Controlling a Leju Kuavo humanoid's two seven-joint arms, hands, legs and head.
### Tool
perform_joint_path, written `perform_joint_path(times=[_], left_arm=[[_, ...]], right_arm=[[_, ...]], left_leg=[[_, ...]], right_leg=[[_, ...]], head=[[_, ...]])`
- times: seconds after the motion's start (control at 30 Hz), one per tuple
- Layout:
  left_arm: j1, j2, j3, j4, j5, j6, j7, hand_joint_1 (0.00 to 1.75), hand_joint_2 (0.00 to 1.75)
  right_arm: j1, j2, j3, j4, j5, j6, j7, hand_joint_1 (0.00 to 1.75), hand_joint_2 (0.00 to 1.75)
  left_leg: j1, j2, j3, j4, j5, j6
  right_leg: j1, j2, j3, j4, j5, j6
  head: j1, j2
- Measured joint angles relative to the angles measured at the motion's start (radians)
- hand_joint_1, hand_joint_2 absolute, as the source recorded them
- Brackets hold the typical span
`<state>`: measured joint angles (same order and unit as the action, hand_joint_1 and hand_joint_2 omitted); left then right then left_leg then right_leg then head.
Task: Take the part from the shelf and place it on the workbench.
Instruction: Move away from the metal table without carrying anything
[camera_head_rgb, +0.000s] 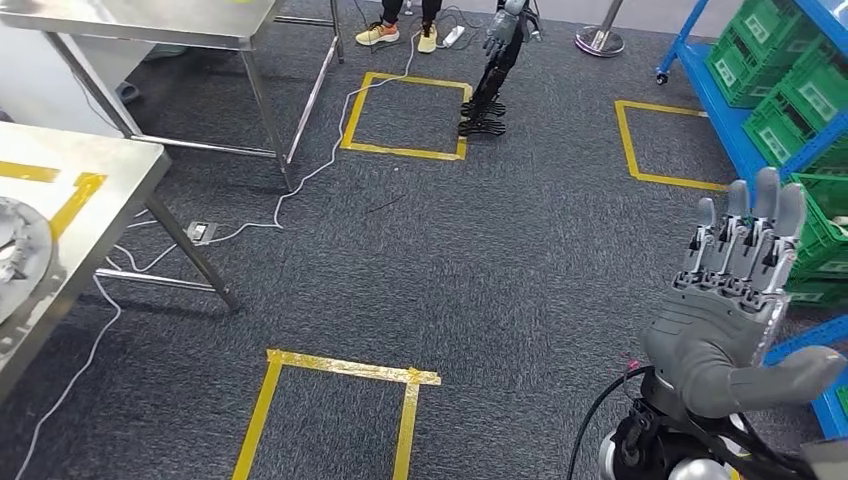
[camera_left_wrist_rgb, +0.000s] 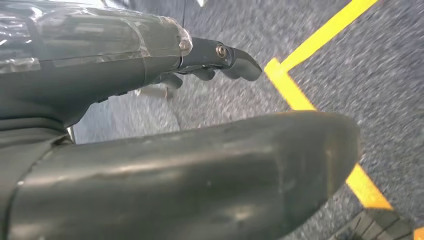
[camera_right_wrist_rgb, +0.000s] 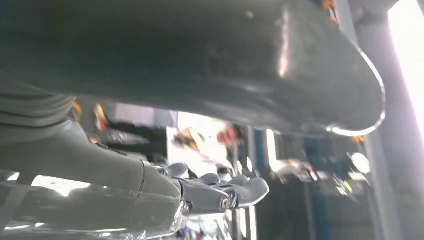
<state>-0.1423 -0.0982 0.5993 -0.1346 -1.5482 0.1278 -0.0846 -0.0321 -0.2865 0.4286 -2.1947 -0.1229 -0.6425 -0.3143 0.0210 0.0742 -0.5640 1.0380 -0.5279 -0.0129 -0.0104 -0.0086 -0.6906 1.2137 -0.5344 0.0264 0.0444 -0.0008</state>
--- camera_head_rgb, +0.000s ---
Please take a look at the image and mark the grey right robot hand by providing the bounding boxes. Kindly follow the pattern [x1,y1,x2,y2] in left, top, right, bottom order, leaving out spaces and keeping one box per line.
[639,166,848,420]

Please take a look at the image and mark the silver wheel hubcap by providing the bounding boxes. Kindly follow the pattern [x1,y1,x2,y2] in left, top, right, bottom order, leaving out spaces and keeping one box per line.
[0,195,68,326]

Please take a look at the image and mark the steel workbench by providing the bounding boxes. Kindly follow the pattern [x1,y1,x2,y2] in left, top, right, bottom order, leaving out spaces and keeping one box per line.
[0,121,241,407]
[0,0,346,191]

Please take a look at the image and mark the folded green plastic crate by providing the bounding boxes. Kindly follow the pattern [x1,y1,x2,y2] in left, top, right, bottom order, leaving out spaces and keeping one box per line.
[784,276,848,310]

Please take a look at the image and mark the grey floor socket box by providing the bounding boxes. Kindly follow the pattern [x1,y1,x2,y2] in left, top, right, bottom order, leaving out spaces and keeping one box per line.
[185,221,219,245]

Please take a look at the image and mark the white cabinet panel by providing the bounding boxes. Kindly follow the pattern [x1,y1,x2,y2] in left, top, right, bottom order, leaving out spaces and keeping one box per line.
[0,26,157,138]

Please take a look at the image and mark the black camera bracket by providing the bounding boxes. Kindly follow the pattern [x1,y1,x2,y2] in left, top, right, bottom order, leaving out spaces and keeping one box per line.
[688,411,819,480]

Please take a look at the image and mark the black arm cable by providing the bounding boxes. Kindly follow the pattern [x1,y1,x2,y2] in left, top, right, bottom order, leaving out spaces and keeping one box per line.
[566,365,654,480]

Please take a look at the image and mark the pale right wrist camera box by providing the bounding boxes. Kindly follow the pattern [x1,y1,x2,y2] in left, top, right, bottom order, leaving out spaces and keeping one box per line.
[800,438,848,480]

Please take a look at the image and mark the chrome barrier post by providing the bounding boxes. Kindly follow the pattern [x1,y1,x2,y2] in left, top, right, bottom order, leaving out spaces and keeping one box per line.
[574,0,627,58]

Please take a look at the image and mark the white floor cable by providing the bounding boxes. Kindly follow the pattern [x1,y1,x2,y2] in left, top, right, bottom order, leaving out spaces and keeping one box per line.
[13,272,125,480]
[105,26,425,274]

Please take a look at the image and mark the yellow tape frame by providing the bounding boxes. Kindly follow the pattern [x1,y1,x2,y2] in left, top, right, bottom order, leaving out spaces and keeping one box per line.
[0,160,109,241]

